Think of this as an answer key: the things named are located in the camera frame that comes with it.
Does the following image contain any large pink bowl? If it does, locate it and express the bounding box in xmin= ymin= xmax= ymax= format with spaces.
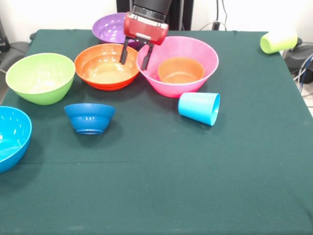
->
xmin=136 ymin=36 xmax=220 ymax=99

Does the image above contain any green bowl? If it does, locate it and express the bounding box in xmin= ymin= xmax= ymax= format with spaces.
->
xmin=5 ymin=52 xmax=76 ymax=106

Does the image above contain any large light blue bowl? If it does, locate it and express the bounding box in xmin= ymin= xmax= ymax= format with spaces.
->
xmin=0 ymin=105 xmax=33 ymax=173

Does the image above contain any purple bowl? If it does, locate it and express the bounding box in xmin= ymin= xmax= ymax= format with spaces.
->
xmin=91 ymin=12 xmax=145 ymax=49

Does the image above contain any dark green table cloth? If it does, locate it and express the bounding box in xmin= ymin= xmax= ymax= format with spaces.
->
xmin=0 ymin=28 xmax=313 ymax=235

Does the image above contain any tangled cable bundle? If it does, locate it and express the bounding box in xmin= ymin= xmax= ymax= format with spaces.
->
xmin=292 ymin=52 xmax=313 ymax=97

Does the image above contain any large orange bowl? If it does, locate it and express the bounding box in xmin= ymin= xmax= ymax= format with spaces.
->
xmin=74 ymin=43 xmax=141 ymax=92

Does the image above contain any grey chair base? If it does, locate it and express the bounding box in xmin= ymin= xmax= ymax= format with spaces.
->
xmin=282 ymin=40 xmax=313 ymax=74
xmin=0 ymin=41 xmax=31 ymax=74

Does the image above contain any small dark blue bowl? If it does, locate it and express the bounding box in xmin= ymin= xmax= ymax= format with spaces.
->
xmin=64 ymin=103 xmax=117 ymax=136

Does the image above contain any light blue cup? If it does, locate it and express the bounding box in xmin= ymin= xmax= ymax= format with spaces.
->
xmin=178 ymin=92 xmax=221 ymax=127

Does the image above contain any light green cup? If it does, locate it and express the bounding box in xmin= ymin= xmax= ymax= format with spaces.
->
xmin=259 ymin=24 xmax=298 ymax=55

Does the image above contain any small orange bowl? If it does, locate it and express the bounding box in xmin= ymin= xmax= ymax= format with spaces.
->
xmin=156 ymin=56 xmax=206 ymax=85

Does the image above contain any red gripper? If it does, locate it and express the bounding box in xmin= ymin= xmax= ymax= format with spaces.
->
xmin=119 ymin=11 xmax=170 ymax=71

